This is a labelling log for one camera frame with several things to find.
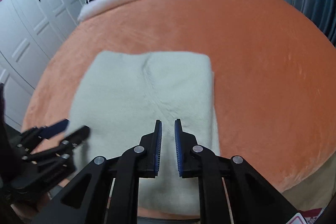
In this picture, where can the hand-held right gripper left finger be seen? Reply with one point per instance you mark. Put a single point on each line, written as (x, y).
(157, 150)

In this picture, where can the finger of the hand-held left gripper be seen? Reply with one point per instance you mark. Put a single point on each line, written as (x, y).
(78, 133)
(56, 127)

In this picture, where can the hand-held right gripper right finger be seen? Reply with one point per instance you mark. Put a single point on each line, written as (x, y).
(178, 150)

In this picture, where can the cream knit cardigan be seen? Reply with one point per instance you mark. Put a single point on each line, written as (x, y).
(131, 87)

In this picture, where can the white wardrobe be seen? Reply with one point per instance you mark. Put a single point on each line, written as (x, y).
(26, 37)

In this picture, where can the orange plush blanket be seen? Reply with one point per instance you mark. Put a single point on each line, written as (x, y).
(262, 69)

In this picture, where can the floral patterned bag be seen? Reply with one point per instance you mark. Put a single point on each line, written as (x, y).
(312, 217)

